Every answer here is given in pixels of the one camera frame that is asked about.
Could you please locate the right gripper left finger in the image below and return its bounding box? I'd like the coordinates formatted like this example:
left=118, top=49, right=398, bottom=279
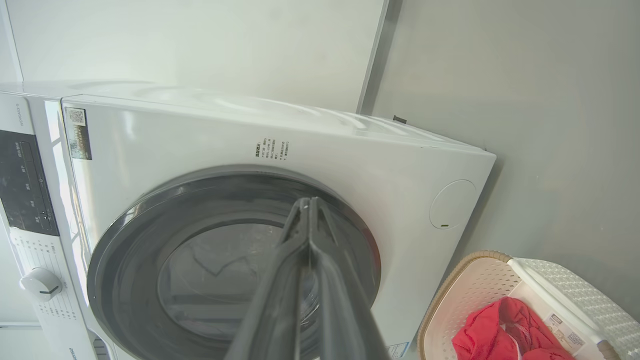
left=224, top=197, right=312, bottom=360

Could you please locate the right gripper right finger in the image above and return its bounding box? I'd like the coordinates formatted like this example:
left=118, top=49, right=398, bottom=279
left=309, top=197, right=392, bottom=360

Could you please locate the white perforated plastic laundry basket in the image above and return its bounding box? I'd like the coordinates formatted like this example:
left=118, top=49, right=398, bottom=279
left=417, top=250, right=640, bottom=360

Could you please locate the white warning label sticker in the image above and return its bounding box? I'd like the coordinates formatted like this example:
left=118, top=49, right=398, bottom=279
left=542, top=312, right=589, bottom=354

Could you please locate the blue energy label sticker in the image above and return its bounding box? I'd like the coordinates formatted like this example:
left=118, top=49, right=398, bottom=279
left=385, top=341, right=411, bottom=360

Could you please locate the small black text sticker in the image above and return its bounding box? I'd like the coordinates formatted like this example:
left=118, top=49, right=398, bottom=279
left=254, top=141, right=291, bottom=162

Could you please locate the round white filter cover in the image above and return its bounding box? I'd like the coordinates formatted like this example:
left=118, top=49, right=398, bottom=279
left=429, top=179, right=478, bottom=230

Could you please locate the red garment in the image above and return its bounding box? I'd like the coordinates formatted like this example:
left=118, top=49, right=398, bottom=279
left=451, top=296, right=576, bottom=360

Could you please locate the round black washing machine door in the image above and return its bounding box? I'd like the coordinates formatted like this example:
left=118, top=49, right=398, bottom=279
left=86, top=165, right=382, bottom=360

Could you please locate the white front-load washing machine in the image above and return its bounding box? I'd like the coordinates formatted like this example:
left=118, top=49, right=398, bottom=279
left=0, top=80, right=497, bottom=360

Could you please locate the white washer program knob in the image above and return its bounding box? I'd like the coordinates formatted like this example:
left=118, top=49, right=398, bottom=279
left=19, top=267, right=64, bottom=303

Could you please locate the QR code sticker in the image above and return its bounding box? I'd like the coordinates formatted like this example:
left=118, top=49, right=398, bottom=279
left=64, top=107, right=94, bottom=161

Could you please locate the black washer control display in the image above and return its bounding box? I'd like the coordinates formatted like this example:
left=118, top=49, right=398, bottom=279
left=0, top=129, right=60, bottom=237

